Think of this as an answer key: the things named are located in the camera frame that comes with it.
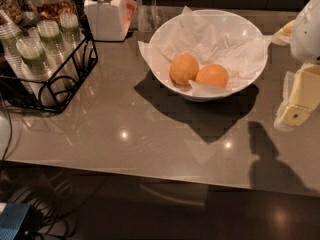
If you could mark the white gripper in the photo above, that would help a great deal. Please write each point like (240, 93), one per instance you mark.
(307, 34)

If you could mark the clear acrylic stand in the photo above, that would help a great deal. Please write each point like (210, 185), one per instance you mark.
(148, 19)

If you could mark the white ceramic bowl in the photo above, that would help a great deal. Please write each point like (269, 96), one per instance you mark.
(156, 60)

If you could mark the blue box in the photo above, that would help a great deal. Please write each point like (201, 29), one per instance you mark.
(12, 216)

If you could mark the clear plastic cup stack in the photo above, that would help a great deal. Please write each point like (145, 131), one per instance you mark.
(70, 30)
(51, 39)
(35, 66)
(9, 35)

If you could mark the white lidded jar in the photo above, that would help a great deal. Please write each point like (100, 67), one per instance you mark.
(109, 20)

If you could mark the glass jar with snacks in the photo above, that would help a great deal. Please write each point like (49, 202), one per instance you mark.
(50, 9)

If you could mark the black wire rack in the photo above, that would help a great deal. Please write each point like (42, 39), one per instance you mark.
(57, 92)

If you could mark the orange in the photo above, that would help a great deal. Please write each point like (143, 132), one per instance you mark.
(184, 68)
(214, 75)

